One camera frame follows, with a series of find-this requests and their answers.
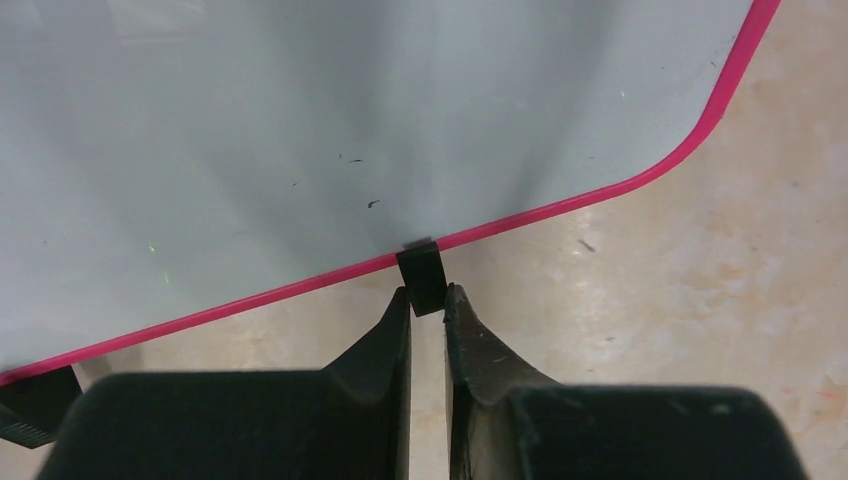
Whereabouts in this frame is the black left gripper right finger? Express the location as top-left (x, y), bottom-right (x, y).
top-left (444, 284), bottom-right (806, 479)

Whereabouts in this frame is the black whiteboard clip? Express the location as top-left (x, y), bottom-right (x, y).
top-left (396, 241), bottom-right (448, 317)
top-left (1, 366), bottom-right (82, 449)

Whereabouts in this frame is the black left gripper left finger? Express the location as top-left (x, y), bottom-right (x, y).
top-left (39, 288), bottom-right (411, 479)

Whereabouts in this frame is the pink framed whiteboard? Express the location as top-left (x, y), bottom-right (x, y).
top-left (1, 1), bottom-right (778, 384)

